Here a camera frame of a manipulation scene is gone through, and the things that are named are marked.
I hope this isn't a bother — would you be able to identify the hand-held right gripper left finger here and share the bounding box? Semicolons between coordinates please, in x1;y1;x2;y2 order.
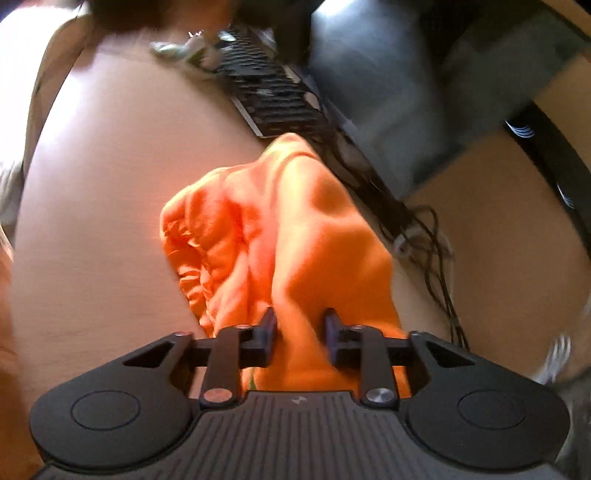
122;307;278;411

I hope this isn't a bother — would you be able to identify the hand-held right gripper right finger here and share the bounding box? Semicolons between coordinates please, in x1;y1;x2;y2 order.
323;308;470;409

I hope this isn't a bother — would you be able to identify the orange garment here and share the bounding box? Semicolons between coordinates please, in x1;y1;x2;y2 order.
160;132;413;400

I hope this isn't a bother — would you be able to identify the black computer keyboard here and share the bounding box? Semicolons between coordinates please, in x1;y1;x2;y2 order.
213;24;331;139

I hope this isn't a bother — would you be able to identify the dark computer monitor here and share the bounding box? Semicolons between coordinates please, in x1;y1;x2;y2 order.
307;0;550;199

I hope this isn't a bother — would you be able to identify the crumpled green-white wrapper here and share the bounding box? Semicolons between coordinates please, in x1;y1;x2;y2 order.
150;30;221;73

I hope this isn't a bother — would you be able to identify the black cable bundle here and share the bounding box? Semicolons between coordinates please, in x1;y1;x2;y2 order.
305;88;472;350

